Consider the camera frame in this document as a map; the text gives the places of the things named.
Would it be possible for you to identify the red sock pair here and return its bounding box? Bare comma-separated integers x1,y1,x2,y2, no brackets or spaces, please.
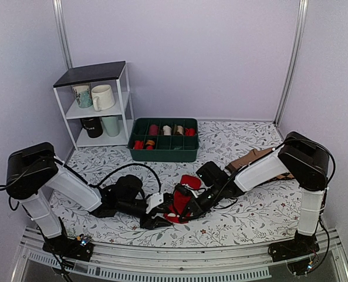
164,174,201,223

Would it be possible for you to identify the aluminium front rail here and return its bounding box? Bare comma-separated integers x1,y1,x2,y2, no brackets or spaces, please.
11,228,348,281

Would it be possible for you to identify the brown argyle sock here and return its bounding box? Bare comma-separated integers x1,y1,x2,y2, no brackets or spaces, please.
274,173,295,181

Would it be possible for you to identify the floral patterned table mat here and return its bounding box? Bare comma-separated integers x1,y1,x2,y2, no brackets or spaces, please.
50,121,301,248

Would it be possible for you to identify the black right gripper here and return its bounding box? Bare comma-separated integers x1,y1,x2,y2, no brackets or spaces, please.
180,185,224,224

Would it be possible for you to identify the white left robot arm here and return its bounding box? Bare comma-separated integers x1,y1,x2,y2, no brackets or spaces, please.
0,142,172,255

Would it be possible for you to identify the brown beige rolled sock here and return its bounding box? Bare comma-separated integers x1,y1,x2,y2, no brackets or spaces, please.
173,125,184,136

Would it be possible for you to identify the tan brown sock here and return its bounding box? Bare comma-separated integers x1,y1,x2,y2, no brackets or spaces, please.
225,147,273,173

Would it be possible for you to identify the orange red rolled sock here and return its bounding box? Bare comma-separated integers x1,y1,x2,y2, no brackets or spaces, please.
144,139,156,150

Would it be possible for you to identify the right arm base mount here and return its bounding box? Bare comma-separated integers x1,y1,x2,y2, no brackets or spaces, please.
268,221,330,277

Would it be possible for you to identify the white shelf with black top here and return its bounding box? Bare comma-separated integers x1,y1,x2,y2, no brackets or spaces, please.
53,61,134,149

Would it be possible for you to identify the black mug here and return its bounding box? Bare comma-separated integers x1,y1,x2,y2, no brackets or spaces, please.
80,117,103,139

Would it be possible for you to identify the red rolled sock front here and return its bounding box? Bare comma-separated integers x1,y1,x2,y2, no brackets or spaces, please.
133,140,144,150

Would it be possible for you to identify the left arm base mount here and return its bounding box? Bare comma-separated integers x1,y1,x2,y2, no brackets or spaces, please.
42,218,94,262

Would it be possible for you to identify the white rolled sock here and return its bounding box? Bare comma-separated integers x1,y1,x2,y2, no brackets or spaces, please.
162,125,172,136

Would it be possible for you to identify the aluminium corner post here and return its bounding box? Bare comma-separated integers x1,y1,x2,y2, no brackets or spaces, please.
52,0,73,69
274,0,309,127

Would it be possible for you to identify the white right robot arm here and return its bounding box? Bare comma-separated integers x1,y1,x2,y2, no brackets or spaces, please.
175,132,336,256

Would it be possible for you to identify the floral teal mug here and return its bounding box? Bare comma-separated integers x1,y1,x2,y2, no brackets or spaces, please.
72,83,93,109

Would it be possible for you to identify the left aluminium corner post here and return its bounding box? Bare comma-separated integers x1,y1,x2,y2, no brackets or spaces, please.
52,0,73,69

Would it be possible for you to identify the right aluminium corner post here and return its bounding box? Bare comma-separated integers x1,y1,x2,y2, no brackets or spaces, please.
274,0,309,127

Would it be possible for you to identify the green divided storage box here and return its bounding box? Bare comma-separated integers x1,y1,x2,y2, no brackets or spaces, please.
127,117,199,162

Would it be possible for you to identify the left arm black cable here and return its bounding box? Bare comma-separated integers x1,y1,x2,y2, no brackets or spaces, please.
0,155,163,211

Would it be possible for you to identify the bright red rolled sock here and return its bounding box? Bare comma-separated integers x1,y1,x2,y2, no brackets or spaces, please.
185,127,197,136

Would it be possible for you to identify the cream white mug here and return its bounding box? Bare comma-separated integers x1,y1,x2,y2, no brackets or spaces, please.
91,85,115,112

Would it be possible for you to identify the dark red rolled sock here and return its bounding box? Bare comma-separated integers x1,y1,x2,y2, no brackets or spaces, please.
148,124,160,136

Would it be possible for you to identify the mint green mug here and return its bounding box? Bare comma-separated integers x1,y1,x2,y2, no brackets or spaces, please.
101,116,120,137

